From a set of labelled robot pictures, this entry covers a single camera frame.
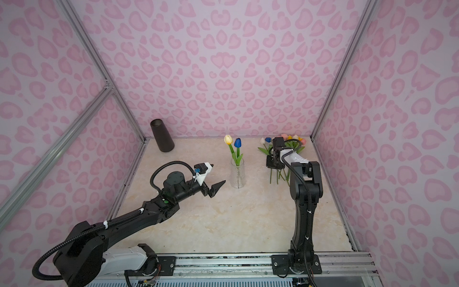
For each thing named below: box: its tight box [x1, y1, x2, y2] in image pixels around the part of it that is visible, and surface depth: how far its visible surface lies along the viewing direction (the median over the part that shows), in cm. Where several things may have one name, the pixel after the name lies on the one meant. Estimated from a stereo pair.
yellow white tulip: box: [224, 134, 238, 167], surface depth 80 cm
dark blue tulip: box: [233, 137, 244, 167], surface depth 84 cm
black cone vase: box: [150, 118, 176, 153], surface depth 112 cm
